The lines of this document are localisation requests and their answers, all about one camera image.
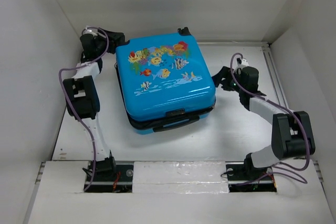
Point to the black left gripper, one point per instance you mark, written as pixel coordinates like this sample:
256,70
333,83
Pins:
114,40

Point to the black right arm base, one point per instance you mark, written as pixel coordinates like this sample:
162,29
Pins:
255,181

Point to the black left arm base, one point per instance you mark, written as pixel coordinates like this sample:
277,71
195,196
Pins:
120,181

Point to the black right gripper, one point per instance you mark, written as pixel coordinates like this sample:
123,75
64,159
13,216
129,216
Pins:
224,72

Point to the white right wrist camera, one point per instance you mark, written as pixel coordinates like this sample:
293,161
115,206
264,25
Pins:
241,64

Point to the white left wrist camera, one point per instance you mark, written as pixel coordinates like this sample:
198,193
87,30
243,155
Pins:
88,30

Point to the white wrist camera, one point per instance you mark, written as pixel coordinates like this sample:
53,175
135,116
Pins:
88,30
241,64

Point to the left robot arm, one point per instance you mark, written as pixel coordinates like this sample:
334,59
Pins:
81,95

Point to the blue hard-shell suitcase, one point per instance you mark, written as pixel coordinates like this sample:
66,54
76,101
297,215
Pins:
164,81

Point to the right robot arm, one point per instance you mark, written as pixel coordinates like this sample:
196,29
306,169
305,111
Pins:
292,141

